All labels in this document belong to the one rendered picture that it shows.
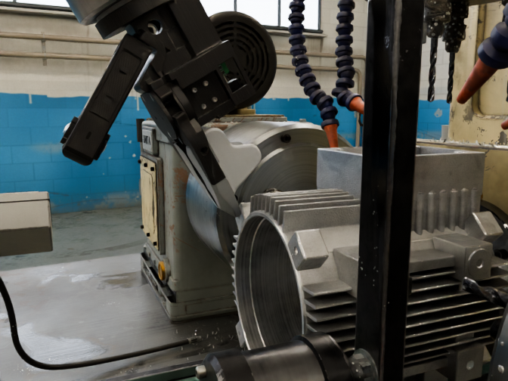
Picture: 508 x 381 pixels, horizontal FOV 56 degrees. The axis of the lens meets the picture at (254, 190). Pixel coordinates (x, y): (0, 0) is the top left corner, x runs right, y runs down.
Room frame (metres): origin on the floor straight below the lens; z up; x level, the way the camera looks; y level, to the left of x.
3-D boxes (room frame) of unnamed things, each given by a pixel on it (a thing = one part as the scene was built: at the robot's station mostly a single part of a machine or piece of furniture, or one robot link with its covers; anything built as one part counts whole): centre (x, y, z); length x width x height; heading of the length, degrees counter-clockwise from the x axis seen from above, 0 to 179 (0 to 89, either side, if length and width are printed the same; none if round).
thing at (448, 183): (0.46, -0.14, 1.11); 0.12 x 0.11 x 0.07; 112
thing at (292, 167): (0.79, -0.01, 1.04); 0.37 x 0.25 x 0.25; 23
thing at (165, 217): (1.02, 0.08, 0.99); 0.35 x 0.31 x 0.37; 23
